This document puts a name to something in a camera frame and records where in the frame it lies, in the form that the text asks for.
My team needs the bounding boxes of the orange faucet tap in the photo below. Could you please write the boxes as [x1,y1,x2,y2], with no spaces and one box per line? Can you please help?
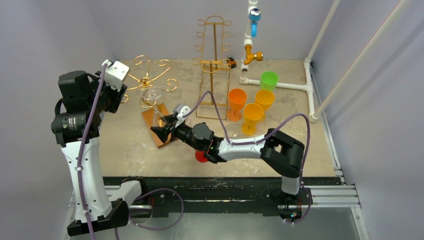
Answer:
[243,44,264,66]

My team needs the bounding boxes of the gold swirl wine glass rack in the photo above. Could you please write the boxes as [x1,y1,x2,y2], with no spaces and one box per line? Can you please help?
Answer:
[121,55,178,128]

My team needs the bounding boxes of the white pvc pipe frame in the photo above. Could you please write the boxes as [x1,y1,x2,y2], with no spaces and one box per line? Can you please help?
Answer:
[239,0,340,123]

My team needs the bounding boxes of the clear wine glass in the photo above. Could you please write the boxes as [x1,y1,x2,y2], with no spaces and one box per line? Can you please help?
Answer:
[141,86,165,127]

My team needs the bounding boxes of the aluminium rail frame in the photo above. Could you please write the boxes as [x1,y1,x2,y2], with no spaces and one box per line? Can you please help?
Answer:
[60,184,370,240]

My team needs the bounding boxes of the yellow goblet front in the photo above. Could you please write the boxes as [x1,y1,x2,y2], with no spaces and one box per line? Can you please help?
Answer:
[241,103,264,136]

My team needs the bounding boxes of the red plastic goblet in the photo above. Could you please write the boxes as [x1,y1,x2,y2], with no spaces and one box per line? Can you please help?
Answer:
[195,150,208,163]

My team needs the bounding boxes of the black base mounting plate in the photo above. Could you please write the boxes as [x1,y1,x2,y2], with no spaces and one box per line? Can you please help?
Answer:
[102,176,314,219]

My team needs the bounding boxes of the small black orange object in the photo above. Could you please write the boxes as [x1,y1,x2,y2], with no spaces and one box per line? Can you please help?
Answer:
[227,57,237,69]

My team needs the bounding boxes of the gold tall wire rack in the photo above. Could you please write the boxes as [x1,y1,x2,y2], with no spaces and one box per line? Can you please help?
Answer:
[192,15,232,120]

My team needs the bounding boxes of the yellow goblet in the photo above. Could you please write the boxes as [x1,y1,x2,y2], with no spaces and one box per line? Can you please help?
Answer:
[254,89,275,122]
[241,103,264,136]

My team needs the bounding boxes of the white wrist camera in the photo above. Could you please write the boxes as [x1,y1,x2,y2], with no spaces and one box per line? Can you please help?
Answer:
[172,103,191,123]
[102,59,130,92]

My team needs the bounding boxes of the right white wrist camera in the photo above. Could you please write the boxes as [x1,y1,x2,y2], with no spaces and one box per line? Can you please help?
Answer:
[172,103,191,123]

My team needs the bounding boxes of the yellow goblet rear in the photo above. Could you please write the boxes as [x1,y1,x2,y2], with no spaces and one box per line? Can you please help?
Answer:
[254,89,275,122]

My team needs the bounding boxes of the green plastic cup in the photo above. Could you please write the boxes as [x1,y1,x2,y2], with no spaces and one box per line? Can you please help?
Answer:
[259,71,279,92]

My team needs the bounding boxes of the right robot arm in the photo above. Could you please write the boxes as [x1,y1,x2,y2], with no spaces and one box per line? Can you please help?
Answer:
[150,113,311,204]

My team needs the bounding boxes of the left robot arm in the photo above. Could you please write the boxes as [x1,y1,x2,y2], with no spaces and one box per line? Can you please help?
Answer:
[51,69,149,237]

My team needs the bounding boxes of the small clear tumbler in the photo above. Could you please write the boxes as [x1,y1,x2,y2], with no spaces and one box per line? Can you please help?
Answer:
[225,124,240,139]

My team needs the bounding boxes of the orange plastic goblet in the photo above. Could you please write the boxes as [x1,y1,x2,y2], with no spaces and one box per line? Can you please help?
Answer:
[227,88,247,122]

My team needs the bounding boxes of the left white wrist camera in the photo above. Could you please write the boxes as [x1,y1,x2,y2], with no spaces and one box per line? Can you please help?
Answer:
[102,59,130,92]

